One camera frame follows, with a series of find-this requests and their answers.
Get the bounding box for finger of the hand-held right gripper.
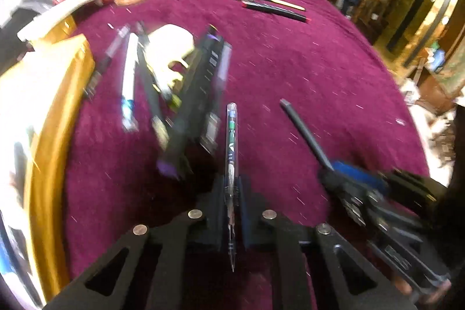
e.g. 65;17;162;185
318;170;367;225
332;160;387;189

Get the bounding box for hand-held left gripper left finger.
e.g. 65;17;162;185
44;175;228;310

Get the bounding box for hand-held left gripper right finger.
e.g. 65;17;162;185
238;175;418;310

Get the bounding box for clear pen green print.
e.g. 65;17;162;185
225;103;238;272

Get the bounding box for dark grey pen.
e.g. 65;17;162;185
280;98;335;171

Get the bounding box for white pen blue cap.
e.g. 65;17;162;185
120;32;140;132

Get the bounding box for long black box purple ends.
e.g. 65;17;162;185
158;25;233;180

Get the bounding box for maroon tablecloth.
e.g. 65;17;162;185
63;0;431;310

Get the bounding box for black pen yellow tip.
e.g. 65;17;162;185
136;21;171;147

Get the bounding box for cream tape dispenser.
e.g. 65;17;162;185
147;24;195;96

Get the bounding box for wooden stair railing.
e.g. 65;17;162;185
358;0;405;42

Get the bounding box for black pen red ends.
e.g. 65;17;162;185
242;1;309;24

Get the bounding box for wooden room divider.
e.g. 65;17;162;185
385;0;465;114

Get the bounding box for black grey pen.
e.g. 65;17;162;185
84;25;129;102

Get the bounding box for small yellow box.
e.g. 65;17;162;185
36;17;78;44

